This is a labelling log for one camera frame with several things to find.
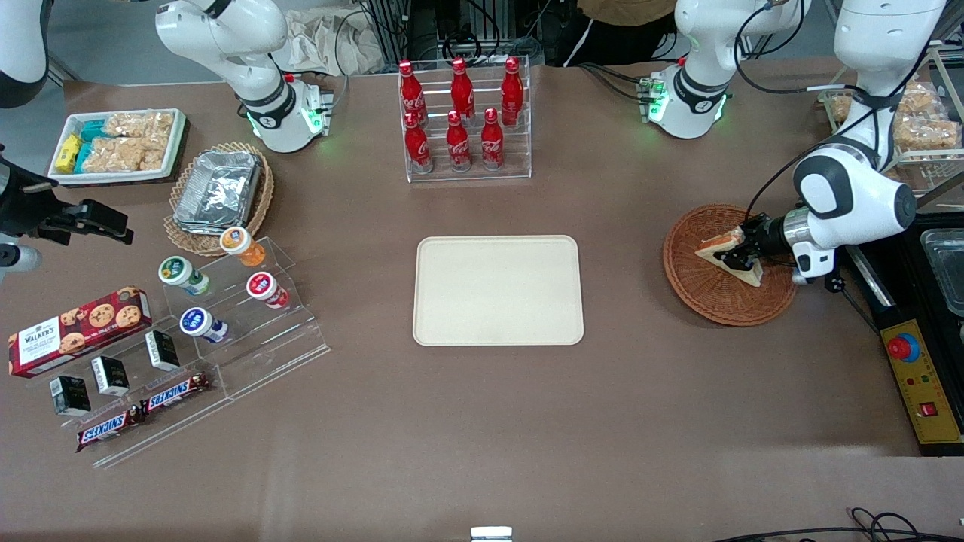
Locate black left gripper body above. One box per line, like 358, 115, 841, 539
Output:
744, 213, 791, 261

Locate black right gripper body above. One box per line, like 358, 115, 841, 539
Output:
0, 147, 78, 243

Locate triangle sandwich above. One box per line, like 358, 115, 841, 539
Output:
694, 226, 764, 289

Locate brown round wicker basket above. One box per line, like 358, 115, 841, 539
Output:
663, 205, 799, 327

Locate white rectangular snack tray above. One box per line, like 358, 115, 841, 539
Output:
47, 108, 188, 187

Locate tan wicker basket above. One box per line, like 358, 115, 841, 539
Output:
164, 142, 275, 257

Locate metal mould tray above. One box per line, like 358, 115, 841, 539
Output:
920, 228, 964, 318

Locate cream plastic tray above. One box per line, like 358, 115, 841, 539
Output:
413, 235, 586, 348

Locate tan woven basket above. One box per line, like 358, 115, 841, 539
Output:
577, 0, 678, 28

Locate clear rice cracker pack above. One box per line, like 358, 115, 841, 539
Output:
84, 135, 168, 174
900, 79, 943, 117
892, 117, 962, 151
104, 111, 175, 141
827, 90, 867, 126

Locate yellow snack packet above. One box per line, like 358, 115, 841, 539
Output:
55, 134, 83, 174

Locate green lid yogurt cup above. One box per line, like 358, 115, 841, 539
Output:
158, 256, 211, 297

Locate red Walkers cookie box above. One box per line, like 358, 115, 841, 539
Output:
8, 286, 153, 379

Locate foil container stack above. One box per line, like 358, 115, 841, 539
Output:
173, 151, 263, 233

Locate small black box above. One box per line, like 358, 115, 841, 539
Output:
50, 375, 92, 418
91, 355, 131, 397
145, 330, 182, 372

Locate blue lid yogurt cup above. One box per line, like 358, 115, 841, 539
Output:
179, 307, 229, 345

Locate orange lid yogurt cup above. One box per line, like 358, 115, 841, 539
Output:
219, 227, 267, 269

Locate red lid yogurt cup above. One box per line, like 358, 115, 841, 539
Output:
246, 272, 290, 310

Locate Snickers chocolate bar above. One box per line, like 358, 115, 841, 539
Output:
139, 371, 212, 416
75, 406, 145, 453

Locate clear acrylic step display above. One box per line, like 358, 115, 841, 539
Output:
23, 237, 331, 470

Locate person in black clothes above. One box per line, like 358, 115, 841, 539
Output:
542, 0, 680, 69

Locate red cola bottle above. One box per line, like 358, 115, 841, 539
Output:
445, 111, 473, 173
480, 108, 506, 171
500, 56, 525, 126
398, 60, 428, 126
404, 111, 435, 175
450, 57, 476, 121

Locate white crumpled bag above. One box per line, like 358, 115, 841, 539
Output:
274, 8, 386, 77

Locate clear acrylic bottle rack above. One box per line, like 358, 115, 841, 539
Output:
397, 56, 533, 184

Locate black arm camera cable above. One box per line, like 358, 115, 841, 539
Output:
734, 0, 944, 227

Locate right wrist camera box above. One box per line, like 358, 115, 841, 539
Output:
0, 242, 43, 282

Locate black power cable with plug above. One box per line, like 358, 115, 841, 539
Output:
823, 271, 880, 333

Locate white wire shelf rack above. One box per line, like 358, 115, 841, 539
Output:
817, 41, 964, 201

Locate black base cables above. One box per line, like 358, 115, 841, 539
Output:
578, 62, 650, 103

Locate black floor cables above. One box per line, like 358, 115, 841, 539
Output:
714, 507, 964, 542

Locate aluminium frame rack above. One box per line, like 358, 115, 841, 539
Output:
360, 0, 545, 65

